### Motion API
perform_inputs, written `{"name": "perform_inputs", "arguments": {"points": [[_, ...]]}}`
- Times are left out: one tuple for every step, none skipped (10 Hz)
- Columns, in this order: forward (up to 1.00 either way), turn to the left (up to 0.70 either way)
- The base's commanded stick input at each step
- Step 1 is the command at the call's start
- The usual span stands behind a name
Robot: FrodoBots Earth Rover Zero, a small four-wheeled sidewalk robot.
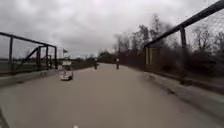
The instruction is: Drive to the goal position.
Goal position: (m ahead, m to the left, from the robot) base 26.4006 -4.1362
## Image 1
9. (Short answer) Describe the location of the pale concrete path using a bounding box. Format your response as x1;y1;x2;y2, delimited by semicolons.
0;63;224;128

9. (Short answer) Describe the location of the row of bare trees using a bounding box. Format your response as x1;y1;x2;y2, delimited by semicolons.
96;13;224;73

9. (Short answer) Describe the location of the small white wheeled robot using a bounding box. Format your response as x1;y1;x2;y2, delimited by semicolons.
59;48;75;82

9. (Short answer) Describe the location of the grey concrete kerb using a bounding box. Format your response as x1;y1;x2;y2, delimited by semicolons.
0;68;63;89
141;70;224;119

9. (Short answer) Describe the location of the dark chain-link fence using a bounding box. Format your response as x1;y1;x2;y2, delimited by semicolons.
143;0;224;88

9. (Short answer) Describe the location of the dark metal post fence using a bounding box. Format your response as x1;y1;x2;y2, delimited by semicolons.
0;31;59;75

